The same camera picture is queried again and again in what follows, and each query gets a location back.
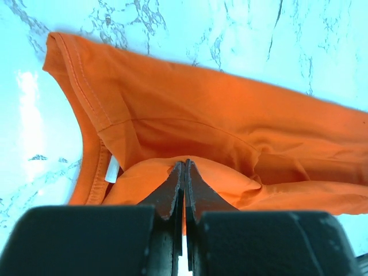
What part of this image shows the orange t shirt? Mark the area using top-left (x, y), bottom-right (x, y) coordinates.
top-left (43, 32), bottom-right (367, 215)

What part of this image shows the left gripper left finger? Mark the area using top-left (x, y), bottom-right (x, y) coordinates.
top-left (139, 162), bottom-right (185, 220)

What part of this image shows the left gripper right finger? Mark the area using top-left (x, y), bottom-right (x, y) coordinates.
top-left (184, 159), bottom-right (238, 223)

